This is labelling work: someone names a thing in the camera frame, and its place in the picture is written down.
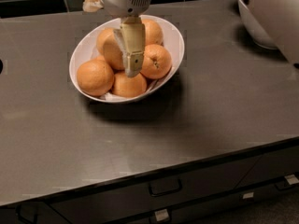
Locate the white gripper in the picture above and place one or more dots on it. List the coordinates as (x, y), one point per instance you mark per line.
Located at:
(131, 34)

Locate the large orange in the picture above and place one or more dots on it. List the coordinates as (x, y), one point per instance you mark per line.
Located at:
(112, 53)

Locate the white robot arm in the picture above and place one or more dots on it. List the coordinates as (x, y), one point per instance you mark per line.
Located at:
(279, 18)

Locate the white oval bowl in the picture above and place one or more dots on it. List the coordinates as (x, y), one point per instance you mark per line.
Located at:
(86, 50)

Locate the white bowl with strawberries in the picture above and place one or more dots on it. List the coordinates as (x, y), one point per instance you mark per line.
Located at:
(255, 30)

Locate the orange back left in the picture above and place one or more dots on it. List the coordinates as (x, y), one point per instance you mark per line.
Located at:
(102, 38)

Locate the orange back right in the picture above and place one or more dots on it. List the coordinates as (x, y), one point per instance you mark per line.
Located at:
(154, 32)

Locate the orange front left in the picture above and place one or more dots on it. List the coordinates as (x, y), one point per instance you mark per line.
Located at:
(95, 77)

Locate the orange front centre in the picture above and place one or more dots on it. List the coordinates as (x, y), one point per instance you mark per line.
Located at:
(128, 87)

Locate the upper drawer handle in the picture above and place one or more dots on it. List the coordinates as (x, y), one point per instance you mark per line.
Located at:
(164, 186)

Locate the left drawer handle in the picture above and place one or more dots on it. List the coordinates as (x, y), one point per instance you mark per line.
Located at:
(26, 214)

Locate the right drawer handle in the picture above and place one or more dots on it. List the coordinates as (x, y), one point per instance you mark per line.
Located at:
(288, 182)

